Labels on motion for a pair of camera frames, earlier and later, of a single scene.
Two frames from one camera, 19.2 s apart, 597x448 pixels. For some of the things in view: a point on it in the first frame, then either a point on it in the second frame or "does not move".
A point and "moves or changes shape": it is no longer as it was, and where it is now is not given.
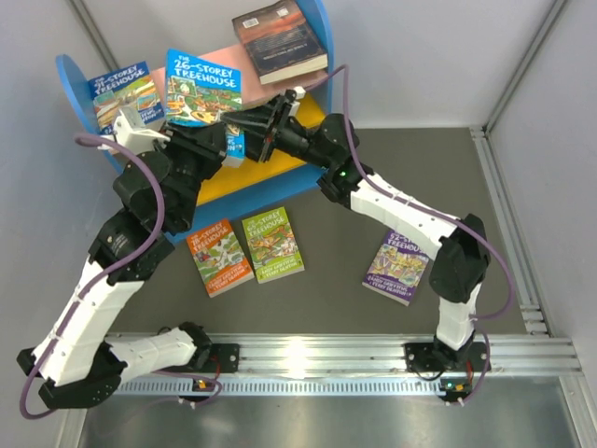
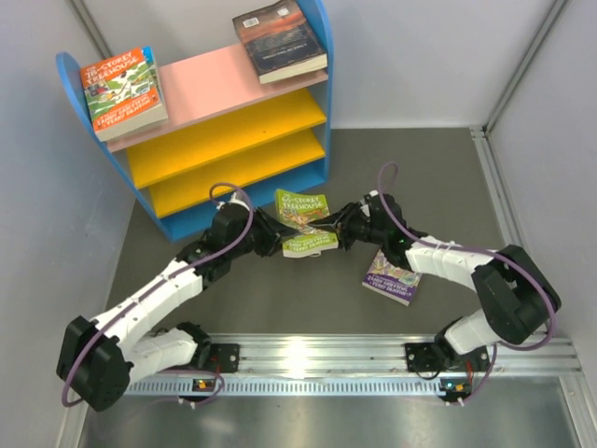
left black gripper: x=206 y=142 -> x=273 y=231
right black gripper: x=259 y=121 -> x=334 y=223
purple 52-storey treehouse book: x=396 y=271 does not move
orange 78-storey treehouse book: x=220 y=258 moves or changes shape
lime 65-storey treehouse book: x=272 y=245 -> x=297 y=209
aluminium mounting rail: x=385 y=354 does not move
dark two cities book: x=281 y=41 does not move
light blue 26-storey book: x=199 y=91 -> x=148 y=57
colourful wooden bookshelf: x=127 y=107 does not move
